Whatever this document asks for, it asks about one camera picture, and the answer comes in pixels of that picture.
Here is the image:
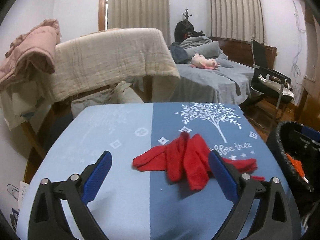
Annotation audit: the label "orange foam net sleeve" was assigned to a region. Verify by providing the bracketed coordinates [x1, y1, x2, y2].
[286, 153, 305, 178]

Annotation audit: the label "black lined trash bin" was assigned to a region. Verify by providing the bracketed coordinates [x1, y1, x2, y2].
[266, 121, 319, 227]

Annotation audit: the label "white paper box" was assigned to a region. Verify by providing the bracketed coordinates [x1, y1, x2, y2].
[7, 181, 29, 232]

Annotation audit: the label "black office chair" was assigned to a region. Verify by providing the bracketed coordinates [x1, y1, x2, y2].
[240, 39, 295, 131]

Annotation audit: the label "grey sheeted bed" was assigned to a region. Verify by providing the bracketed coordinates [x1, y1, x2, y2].
[170, 61, 254, 105]

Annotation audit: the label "red cloth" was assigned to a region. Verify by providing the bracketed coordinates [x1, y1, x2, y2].
[132, 131, 266, 191]

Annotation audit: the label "dark wooden headboard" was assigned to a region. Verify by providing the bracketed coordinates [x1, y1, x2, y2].
[210, 37, 277, 69]

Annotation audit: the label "beige cloth under jacket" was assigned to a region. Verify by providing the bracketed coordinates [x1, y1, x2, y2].
[1, 78, 49, 130]

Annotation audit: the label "grey pillow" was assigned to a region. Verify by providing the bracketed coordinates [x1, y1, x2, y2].
[185, 41, 223, 58]

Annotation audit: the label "pink plush toy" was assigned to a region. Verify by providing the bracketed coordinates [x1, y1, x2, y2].
[190, 53, 220, 70]

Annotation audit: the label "right beige curtain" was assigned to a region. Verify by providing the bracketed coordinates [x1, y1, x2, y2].
[209, 0, 265, 43]

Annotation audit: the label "beige curtain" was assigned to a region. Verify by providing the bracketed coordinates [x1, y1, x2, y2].
[209, 0, 265, 43]
[107, 0, 170, 44]

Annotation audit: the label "grey cushion under rack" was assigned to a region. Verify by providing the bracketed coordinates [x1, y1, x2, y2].
[71, 81, 143, 118]

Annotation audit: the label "dark clothes pile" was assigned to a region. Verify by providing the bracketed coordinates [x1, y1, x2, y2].
[169, 42, 190, 63]

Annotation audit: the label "black coat stand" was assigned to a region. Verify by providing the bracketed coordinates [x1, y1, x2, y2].
[174, 8, 205, 42]

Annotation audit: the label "pink padded jacket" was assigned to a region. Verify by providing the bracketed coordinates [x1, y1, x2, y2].
[1, 19, 61, 91]

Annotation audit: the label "beige quilted blanket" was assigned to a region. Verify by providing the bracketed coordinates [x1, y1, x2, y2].
[42, 28, 180, 102]

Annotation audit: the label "left beige curtain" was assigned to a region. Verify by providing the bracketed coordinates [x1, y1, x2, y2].
[107, 0, 170, 44]

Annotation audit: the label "wall cables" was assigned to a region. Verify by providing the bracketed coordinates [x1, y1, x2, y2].
[290, 0, 308, 98]

